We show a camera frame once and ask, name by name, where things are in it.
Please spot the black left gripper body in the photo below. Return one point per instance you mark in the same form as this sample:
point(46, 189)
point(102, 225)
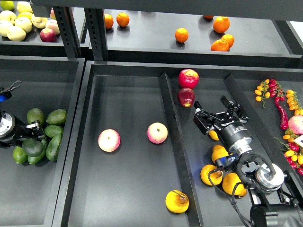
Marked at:
point(19, 131)

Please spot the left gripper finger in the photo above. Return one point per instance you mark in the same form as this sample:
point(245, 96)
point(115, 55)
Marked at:
point(35, 130)

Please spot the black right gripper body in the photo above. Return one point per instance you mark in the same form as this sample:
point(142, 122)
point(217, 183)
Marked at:
point(232, 132)

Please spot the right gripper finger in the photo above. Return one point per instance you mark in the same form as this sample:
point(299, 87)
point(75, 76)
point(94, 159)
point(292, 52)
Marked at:
point(204, 120)
point(235, 111)

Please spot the dark green avocado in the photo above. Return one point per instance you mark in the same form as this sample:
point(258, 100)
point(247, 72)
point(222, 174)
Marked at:
point(32, 147)

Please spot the yellow pear with stem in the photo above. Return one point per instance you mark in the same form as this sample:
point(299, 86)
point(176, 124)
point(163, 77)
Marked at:
point(177, 202)

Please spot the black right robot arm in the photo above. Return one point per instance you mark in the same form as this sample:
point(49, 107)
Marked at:
point(276, 202)

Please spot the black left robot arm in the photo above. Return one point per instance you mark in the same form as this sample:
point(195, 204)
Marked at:
point(6, 124)

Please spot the green avocado top left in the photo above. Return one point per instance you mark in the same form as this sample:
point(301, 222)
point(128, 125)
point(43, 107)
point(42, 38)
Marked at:
point(36, 114)

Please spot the yellow pear top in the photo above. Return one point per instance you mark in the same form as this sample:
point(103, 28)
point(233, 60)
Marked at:
point(213, 135)

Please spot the green avocado middle right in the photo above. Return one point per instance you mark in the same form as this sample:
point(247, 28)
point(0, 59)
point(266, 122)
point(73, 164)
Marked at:
point(52, 130)

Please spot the yellow pear middle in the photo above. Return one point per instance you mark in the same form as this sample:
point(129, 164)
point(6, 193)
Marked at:
point(218, 151)

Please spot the bright green avocado bottom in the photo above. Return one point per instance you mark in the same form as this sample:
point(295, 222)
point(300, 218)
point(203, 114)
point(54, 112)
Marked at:
point(19, 155)

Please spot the green avocado top right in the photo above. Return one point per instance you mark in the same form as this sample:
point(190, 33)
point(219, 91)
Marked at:
point(57, 117)

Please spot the green avocado lower middle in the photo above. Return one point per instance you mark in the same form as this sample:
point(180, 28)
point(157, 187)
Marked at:
point(35, 160)

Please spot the yellow pear lower centre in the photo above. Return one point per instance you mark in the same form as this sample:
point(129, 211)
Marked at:
point(229, 182)

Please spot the yellow pear lower left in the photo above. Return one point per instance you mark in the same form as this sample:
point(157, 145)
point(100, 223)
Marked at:
point(214, 178)

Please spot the dark red apple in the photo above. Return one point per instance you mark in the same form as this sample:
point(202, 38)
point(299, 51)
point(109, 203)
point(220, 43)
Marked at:
point(186, 97)

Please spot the orange cherry tomato bunch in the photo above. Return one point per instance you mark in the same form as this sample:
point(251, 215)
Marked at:
point(262, 92)

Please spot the red chili pepper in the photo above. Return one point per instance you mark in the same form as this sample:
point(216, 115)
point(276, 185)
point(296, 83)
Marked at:
point(283, 115)

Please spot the red cherry tomato bunch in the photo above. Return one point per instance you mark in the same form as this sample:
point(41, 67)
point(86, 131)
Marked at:
point(276, 91)

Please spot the bright red apple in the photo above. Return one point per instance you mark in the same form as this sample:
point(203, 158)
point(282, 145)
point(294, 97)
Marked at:
point(188, 78)

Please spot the pink apple centre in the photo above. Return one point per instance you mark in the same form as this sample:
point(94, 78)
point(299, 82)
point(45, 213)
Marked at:
point(157, 133)

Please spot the pink apple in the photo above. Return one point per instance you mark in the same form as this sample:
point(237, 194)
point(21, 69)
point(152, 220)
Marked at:
point(157, 133)
point(109, 140)

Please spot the pink apple right edge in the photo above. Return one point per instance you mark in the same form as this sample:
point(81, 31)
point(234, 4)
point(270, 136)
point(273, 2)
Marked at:
point(295, 124)

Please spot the orange tomato bunch right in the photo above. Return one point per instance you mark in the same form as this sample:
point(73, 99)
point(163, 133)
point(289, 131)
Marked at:
point(294, 103)

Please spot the white label card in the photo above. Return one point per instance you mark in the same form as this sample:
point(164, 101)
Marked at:
point(299, 141)

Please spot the mixed cherry tomatoes lower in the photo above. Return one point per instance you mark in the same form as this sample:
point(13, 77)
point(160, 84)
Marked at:
point(292, 151)

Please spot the black left tray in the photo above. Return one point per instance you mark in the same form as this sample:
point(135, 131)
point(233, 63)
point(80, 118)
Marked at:
point(29, 193)

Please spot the black tray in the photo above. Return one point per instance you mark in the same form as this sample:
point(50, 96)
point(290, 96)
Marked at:
point(29, 193)
point(128, 187)

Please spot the pink apple left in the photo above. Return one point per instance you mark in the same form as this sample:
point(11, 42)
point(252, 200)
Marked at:
point(109, 140)

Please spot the orange front right shelf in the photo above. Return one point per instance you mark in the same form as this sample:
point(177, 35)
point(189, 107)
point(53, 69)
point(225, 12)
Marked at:
point(220, 45)

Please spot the orange shelf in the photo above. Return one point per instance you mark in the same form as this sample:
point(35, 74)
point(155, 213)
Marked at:
point(181, 35)
point(229, 39)
point(220, 45)

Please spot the black centre tray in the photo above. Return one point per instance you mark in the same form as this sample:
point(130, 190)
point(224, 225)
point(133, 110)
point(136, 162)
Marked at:
point(128, 187)

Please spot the orange centre shelf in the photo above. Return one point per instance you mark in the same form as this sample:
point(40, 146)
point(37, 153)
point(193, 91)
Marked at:
point(181, 35)

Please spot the red apple on shelf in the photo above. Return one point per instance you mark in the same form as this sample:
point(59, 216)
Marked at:
point(47, 35)

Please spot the large orange upper right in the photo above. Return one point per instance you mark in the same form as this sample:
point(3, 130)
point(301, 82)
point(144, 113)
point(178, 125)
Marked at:
point(221, 24)

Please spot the pale yellow apple front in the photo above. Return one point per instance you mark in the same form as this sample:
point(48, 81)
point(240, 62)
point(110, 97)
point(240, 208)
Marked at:
point(16, 33)

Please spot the black upper shelf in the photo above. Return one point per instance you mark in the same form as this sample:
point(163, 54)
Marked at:
point(150, 37)

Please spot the lime green fruit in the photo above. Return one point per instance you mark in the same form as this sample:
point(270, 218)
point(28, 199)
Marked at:
point(7, 5)

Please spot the orange upper left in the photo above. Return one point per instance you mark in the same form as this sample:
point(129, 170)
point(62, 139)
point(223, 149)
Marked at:
point(123, 19)

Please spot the black shelf post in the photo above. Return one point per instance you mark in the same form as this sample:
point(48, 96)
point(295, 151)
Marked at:
point(97, 32)

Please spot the orange behind post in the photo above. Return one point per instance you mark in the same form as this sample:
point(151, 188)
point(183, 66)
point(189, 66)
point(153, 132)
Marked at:
point(109, 21)

